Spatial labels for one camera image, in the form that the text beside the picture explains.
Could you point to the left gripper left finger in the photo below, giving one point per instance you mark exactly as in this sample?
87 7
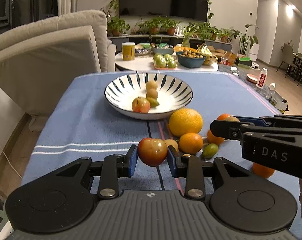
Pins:
114 167

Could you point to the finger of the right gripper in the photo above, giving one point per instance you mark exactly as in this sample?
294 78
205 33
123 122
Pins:
230 130
255 121

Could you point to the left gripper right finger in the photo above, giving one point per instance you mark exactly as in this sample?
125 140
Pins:
189 167

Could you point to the brown longan fruit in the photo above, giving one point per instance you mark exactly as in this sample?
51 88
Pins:
232 118

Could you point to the orange tangerine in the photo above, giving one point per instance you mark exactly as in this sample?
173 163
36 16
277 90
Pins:
223 116
190 143
213 139
262 171

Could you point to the orange tangerine front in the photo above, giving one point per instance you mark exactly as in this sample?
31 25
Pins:
190 143

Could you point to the small green mango fruit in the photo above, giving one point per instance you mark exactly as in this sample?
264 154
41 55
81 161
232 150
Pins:
209 151

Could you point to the large yellow citrus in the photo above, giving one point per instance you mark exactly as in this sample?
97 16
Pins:
184 121

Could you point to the white red bottle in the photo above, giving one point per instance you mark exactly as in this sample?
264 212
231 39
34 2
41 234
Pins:
262 78

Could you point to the pink plate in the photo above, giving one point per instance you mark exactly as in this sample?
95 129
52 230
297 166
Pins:
252 78

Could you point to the white bowl with dark stripes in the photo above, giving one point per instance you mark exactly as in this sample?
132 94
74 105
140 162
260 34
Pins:
173 94

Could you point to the red yellow apple in bowl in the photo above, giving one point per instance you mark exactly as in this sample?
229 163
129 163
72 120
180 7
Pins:
141 105

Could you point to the dining chair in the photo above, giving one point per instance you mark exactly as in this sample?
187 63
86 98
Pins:
288 58

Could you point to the small green fruit in bowl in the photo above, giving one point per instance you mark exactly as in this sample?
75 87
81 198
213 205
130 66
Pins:
153 102

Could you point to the bunch of bananas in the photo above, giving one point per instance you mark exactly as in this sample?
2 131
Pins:
210 58

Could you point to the teal bowl of longans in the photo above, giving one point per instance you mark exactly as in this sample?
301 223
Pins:
190 60

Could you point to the tall leafy floor plant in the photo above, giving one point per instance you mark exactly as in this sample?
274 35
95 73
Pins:
245 41

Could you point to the brown longan near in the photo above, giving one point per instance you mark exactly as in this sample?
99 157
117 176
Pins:
152 93

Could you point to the round white coffee table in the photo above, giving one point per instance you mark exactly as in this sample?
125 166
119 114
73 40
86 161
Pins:
145 63

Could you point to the brown longan far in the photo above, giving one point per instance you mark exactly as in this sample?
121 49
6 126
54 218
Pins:
152 84

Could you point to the tray of green apples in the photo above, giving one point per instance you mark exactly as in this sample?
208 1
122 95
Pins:
164 61

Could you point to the orange plate of fruit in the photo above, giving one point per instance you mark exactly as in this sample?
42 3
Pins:
180 49

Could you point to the grey blue snack bowl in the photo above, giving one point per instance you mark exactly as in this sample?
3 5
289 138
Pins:
165 50

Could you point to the glass vase with plant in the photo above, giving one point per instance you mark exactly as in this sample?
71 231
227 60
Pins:
187 34

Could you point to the yellow canister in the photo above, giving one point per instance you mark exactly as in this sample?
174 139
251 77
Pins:
128 51

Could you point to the beige recliner armchair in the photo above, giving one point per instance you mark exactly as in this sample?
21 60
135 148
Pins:
39 60

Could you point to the potted plant left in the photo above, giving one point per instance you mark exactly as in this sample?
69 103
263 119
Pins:
117 26

